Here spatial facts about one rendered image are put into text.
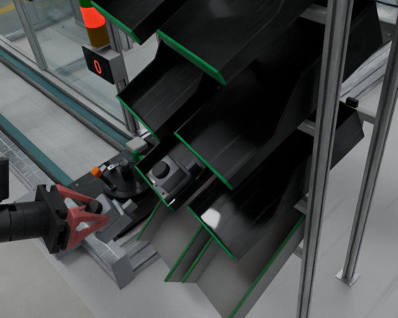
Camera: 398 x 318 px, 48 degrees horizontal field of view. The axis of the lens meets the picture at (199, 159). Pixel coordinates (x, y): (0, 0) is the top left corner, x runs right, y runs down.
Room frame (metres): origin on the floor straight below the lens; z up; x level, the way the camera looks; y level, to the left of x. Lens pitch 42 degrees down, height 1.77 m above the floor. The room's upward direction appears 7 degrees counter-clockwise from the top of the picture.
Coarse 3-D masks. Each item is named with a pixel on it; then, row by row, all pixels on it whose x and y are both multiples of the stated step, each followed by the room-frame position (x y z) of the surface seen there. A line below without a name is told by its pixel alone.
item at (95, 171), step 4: (96, 168) 0.79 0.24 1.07; (100, 168) 0.80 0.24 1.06; (104, 168) 0.79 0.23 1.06; (92, 172) 0.78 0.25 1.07; (96, 172) 0.78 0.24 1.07; (100, 172) 0.78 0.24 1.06; (96, 176) 0.77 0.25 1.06; (100, 176) 0.78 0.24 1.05; (104, 176) 0.79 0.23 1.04; (104, 180) 0.78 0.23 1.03; (108, 180) 0.79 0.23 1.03; (108, 184) 0.79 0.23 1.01; (112, 184) 0.80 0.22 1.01
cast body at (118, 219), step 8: (96, 200) 0.52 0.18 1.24; (104, 200) 0.52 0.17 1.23; (112, 200) 0.55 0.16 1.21; (128, 200) 0.54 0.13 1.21; (88, 208) 0.51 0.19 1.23; (96, 208) 0.50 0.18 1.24; (104, 208) 0.51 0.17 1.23; (112, 208) 0.50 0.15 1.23; (120, 208) 0.52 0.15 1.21; (128, 208) 0.53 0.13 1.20; (112, 216) 0.50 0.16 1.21; (120, 216) 0.51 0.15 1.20; (128, 216) 0.51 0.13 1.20; (88, 224) 0.52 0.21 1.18; (112, 224) 0.50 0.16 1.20; (120, 224) 0.50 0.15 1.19; (128, 224) 0.51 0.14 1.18; (96, 232) 0.50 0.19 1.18; (104, 232) 0.49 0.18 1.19; (112, 232) 0.50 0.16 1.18; (104, 240) 0.49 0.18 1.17
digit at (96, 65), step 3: (90, 54) 1.05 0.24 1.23; (93, 57) 1.04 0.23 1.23; (96, 57) 1.03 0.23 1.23; (93, 60) 1.05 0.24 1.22; (96, 60) 1.03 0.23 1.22; (99, 60) 1.02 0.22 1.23; (93, 63) 1.05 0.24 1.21; (96, 63) 1.04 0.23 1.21; (99, 63) 1.02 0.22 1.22; (93, 66) 1.05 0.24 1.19; (96, 66) 1.04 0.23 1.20; (99, 66) 1.03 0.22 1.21; (96, 69) 1.05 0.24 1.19; (99, 69) 1.03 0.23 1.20; (96, 72) 1.05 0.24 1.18; (99, 72) 1.04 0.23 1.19; (102, 72) 1.02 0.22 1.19; (102, 75) 1.02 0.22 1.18
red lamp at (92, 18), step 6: (84, 12) 1.03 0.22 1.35; (90, 12) 1.03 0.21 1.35; (96, 12) 1.03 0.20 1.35; (84, 18) 1.04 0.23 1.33; (90, 18) 1.03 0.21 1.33; (96, 18) 1.03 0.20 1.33; (102, 18) 1.04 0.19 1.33; (90, 24) 1.03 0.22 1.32; (96, 24) 1.03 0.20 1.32; (102, 24) 1.04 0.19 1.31
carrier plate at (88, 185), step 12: (120, 156) 0.94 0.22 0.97; (132, 156) 0.93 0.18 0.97; (84, 180) 0.86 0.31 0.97; (96, 180) 0.86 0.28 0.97; (84, 192) 0.82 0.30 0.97; (96, 192) 0.81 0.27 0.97; (84, 204) 0.79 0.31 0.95; (144, 204) 0.75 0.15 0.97; (156, 204) 0.74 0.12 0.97; (132, 216) 0.71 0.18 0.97; (144, 216) 0.71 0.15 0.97; (132, 228) 0.69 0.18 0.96
